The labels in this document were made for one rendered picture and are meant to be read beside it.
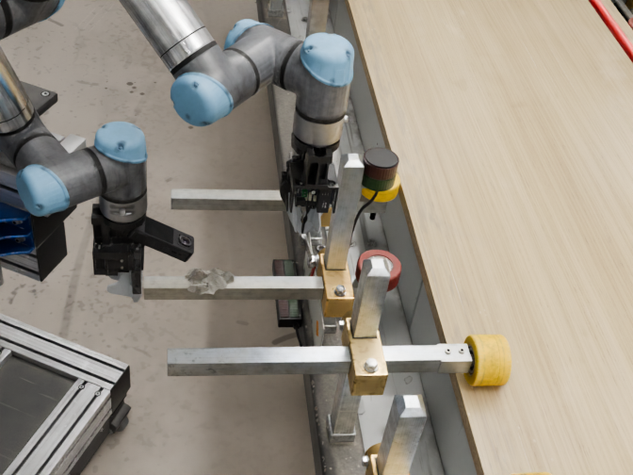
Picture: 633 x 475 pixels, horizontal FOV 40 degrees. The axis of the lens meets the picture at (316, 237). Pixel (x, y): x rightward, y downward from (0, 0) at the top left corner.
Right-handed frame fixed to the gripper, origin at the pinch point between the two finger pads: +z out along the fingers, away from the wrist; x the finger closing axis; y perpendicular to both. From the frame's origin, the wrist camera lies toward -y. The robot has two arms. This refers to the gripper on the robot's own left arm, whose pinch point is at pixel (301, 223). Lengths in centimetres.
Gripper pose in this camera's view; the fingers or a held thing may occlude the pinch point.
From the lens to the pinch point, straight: 145.8
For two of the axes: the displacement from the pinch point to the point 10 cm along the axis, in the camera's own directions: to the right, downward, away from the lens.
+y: 1.1, 6.8, -7.3
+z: -1.1, 7.4, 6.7
